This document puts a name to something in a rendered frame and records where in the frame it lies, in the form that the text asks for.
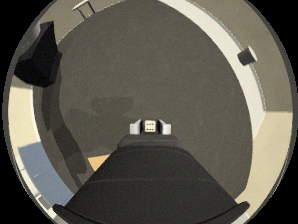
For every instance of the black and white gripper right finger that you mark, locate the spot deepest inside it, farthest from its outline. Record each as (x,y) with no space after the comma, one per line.
(163,128)

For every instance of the tan square mat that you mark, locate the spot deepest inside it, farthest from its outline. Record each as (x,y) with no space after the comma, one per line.
(97,161)

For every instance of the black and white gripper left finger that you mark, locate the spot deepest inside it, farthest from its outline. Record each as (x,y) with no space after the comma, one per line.
(136,128)

